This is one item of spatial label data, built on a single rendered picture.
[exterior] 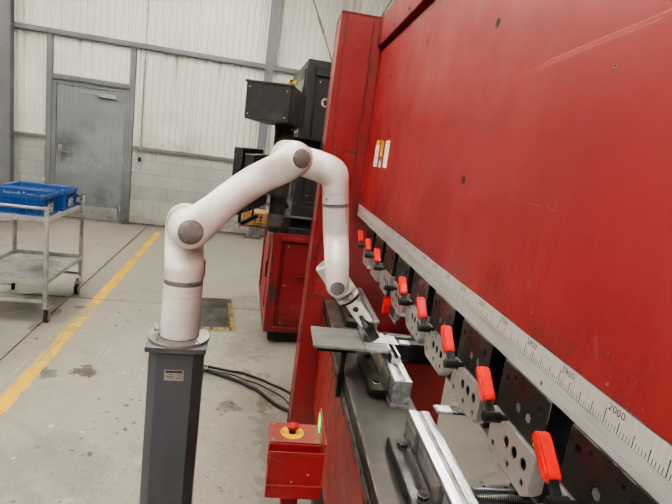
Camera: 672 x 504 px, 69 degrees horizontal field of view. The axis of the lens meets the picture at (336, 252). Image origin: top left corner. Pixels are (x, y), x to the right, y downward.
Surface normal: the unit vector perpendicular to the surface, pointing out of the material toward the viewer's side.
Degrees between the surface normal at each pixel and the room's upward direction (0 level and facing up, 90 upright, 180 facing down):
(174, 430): 90
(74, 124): 90
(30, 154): 90
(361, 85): 90
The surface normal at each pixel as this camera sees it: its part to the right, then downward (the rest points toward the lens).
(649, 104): -0.99, -0.11
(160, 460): 0.18, 0.22
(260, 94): -0.09, 0.18
